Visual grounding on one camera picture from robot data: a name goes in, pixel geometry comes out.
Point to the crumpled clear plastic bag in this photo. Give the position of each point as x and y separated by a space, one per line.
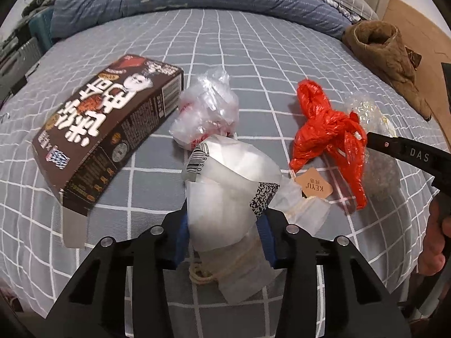
208 105

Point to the grey suitcase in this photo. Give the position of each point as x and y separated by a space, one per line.
21 56

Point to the person's right hand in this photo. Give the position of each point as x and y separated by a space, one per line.
435 250

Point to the red plastic bag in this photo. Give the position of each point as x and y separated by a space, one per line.
317 126

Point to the brown fleece garment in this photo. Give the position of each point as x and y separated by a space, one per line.
387 56

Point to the brown cookie box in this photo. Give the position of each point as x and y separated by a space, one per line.
105 126

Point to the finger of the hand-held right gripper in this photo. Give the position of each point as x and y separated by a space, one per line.
385 145

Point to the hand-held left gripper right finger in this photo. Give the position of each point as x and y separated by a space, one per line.
266 239

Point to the black gadget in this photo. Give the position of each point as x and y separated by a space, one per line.
35 4

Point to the wooden headboard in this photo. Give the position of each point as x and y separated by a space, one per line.
430 42

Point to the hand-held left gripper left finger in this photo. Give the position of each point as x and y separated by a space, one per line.
181 239

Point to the clear bubble wrap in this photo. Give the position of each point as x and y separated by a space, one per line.
366 109

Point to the brown line-patterned cloth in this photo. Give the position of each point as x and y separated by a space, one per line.
414 58

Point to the translucent white plastic bag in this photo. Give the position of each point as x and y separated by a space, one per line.
225 197

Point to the brown paper tag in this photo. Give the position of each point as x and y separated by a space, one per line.
313 186

